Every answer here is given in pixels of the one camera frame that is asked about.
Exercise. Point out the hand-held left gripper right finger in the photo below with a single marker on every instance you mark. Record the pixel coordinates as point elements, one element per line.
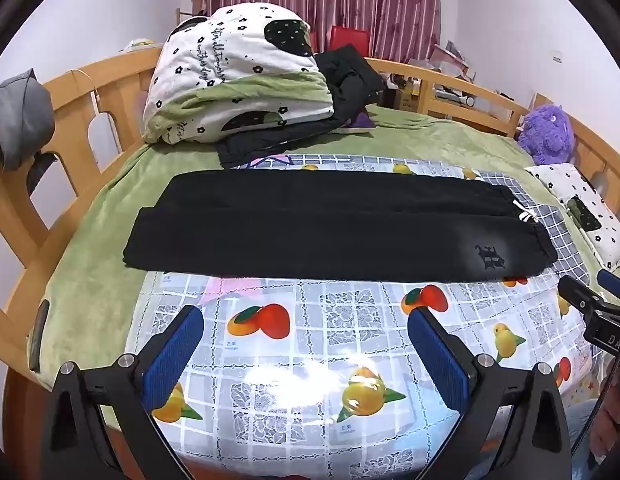
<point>437,355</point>

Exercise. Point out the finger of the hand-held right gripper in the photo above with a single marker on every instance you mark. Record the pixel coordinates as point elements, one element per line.
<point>615,285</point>
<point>577,294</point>

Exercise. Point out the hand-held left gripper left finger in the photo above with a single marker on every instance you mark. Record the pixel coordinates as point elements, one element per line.
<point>172,355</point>

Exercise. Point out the black pants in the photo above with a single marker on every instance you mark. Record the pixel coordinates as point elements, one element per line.
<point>315,230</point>

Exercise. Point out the person's right hand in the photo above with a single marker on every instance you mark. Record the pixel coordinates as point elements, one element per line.
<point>617,420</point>

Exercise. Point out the white flower print pillow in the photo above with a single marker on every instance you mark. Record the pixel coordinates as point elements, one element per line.
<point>600,210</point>

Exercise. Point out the fruit print plastic tablecloth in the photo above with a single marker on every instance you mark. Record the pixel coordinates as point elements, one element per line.
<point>310,320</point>

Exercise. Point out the purple plush toy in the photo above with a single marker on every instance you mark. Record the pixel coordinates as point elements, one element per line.
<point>547,132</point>

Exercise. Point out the purple cloth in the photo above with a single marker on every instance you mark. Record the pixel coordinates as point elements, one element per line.
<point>360,122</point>

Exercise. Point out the cardboard box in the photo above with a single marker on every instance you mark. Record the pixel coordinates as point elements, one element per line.
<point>407,95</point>

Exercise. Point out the grey cloth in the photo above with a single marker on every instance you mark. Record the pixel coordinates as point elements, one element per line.
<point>19,115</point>

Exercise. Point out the black jacket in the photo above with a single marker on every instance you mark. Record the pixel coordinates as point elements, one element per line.
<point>347,77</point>

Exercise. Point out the folded white flower print quilt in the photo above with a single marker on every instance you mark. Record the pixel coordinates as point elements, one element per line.
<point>214,60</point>

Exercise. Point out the red chair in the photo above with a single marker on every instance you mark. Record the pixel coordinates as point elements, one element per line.
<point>350,39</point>

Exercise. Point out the white wall socket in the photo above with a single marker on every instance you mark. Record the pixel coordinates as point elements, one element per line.
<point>556,56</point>

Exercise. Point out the wooden bed frame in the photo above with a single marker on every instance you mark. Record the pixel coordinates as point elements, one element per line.
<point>69,110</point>

